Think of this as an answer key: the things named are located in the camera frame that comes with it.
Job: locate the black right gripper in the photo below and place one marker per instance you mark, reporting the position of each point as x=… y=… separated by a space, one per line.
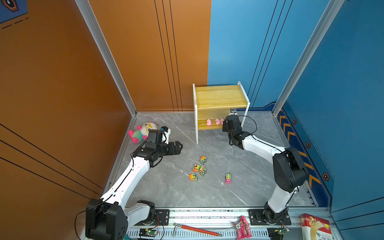
x=224 y=128

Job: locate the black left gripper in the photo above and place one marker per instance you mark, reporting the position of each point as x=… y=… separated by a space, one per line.
x=177 y=150

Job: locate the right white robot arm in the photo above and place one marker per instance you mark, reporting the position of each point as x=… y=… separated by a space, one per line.
x=290 y=172

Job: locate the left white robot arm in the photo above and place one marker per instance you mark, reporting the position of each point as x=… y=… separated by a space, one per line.
x=108 y=218

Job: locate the orange toy truck middle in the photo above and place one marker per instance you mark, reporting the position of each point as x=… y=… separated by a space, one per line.
x=196 y=168

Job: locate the plush doll pink white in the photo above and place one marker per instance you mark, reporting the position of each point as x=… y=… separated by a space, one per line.
x=142 y=132

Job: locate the green orange toy truck top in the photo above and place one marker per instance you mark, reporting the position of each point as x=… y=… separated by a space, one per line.
x=203 y=160

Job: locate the orange green toy truck bottom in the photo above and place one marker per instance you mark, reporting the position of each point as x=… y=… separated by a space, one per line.
x=193 y=177

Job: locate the green toy truck middle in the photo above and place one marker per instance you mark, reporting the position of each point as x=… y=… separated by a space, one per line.
x=202 y=170

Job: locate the pink toy truck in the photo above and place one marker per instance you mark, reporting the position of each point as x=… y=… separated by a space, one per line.
x=228 y=179

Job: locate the green circuit board left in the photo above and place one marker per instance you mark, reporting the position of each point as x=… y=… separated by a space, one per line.
x=147 y=234

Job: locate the pink snack packet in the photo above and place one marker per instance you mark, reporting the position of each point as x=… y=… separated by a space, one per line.
x=243 y=229

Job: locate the circuit board right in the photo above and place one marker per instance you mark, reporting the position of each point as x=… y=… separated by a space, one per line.
x=277 y=233

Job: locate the red white box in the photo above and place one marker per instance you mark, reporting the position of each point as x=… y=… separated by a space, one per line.
x=315 y=228

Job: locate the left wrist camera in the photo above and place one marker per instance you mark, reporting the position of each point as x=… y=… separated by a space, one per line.
x=165 y=135

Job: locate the white shelf frame with wood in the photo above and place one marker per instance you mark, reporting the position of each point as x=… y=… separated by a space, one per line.
x=216 y=102

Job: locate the red handled tool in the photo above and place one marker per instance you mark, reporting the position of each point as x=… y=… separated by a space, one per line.
x=195 y=230

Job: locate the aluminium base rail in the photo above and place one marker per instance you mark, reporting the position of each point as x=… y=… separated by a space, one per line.
x=220 y=220

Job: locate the aluminium corner post left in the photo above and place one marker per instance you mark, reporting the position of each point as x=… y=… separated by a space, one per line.
x=101 y=42

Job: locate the aluminium corner post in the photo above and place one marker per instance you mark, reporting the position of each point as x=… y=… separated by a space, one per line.
x=101 y=42
x=317 y=36

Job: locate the aluminium corner post right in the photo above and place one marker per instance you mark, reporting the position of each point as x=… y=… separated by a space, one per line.
x=317 y=36

